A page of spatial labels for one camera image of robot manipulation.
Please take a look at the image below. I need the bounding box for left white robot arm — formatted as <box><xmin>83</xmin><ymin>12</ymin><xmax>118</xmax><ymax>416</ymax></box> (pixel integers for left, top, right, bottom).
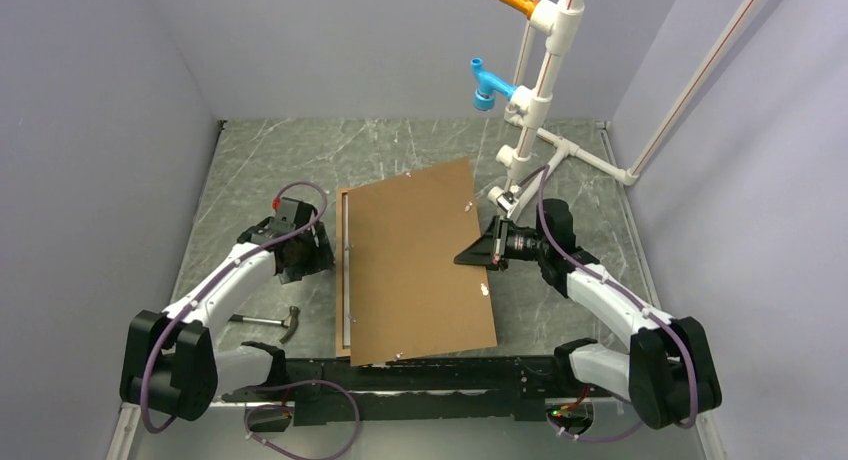
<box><xmin>119</xmin><ymin>197</ymin><xmax>335</xmax><ymax>421</ymax></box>

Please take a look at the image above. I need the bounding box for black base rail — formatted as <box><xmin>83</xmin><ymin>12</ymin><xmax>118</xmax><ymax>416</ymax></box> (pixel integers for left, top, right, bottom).
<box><xmin>223</xmin><ymin>355</ymin><xmax>611</xmax><ymax>426</ymax></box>

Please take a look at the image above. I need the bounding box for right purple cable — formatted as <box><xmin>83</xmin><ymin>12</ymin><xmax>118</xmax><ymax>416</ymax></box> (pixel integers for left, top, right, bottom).
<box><xmin>516</xmin><ymin>165</ymin><xmax>701</xmax><ymax>445</ymax></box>

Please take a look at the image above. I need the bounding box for purple cable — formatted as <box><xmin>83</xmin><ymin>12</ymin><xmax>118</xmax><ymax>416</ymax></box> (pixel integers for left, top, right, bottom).
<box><xmin>139</xmin><ymin>181</ymin><xmax>362</xmax><ymax>460</ymax></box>
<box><xmin>516</xmin><ymin>165</ymin><xmax>701</xmax><ymax>445</ymax></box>

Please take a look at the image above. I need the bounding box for brown wooden picture frame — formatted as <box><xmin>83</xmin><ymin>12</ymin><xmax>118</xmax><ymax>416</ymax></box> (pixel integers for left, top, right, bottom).
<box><xmin>335</xmin><ymin>188</ymin><xmax>353</xmax><ymax>358</ymax></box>

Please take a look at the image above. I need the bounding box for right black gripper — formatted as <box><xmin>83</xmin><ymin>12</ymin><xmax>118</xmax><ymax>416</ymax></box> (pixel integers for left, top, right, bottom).
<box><xmin>455</xmin><ymin>215</ymin><xmax>549</xmax><ymax>270</ymax></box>

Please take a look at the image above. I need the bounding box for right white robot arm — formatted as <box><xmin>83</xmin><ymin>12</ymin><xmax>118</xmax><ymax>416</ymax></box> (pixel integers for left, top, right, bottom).
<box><xmin>454</xmin><ymin>198</ymin><xmax>723</xmax><ymax>430</ymax></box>

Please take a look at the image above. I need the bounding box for white pvc pipe stand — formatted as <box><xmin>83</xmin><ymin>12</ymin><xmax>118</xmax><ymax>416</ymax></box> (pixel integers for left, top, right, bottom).
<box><xmin>487</xmin><ymin>0</ymin><xmax>776</xmax><ymax>210</ymax></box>

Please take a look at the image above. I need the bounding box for brown cardboard backing board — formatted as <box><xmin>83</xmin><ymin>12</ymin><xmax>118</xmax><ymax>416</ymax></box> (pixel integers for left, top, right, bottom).
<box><xmin>347</xmin><ymin>157</ymin><xmax>497</xmax><ymax>366</ymax></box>

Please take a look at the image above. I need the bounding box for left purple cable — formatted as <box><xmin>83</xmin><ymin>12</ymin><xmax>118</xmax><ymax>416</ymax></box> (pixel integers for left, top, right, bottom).
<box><xmin>139</xmin><ymin>181</ymin><xmax>362</xmax><ymax>460</ymax></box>

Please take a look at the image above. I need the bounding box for small claw hammer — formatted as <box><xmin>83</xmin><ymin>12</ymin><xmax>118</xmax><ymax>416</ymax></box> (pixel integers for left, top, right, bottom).
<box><xmin>229</xmin><ymin>306</ymin><xmax>301</xmax><ymax>345</ymax></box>

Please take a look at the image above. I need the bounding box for blue pipe fitting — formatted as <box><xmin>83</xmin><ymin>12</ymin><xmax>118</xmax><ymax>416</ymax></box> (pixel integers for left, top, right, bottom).
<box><xmin>469</xmin><ymin>57</ymin><xmax>517</xmax><ymax>111</ymax></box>

